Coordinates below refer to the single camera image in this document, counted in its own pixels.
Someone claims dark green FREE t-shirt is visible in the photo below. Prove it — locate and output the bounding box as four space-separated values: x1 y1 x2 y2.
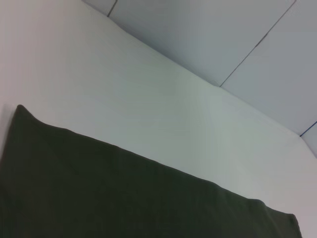
0 104 303 238

